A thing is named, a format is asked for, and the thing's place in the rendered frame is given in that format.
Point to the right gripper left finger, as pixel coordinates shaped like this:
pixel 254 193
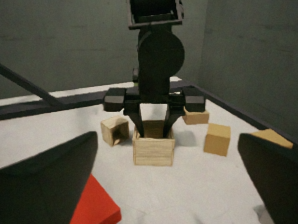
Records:
pixel 46 188

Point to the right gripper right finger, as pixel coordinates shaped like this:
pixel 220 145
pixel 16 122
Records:
pixel 273 170

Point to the black metal gantry frame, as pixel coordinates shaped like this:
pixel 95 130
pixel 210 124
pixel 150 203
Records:
pixel 19 80

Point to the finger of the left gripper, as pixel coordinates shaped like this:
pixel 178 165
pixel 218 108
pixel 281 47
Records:
pixel 170 118
pixel 136 118

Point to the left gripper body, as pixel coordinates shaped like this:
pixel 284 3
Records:
pixel 153 91

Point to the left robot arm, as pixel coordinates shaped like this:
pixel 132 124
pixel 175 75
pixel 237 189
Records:
pixel 161 55

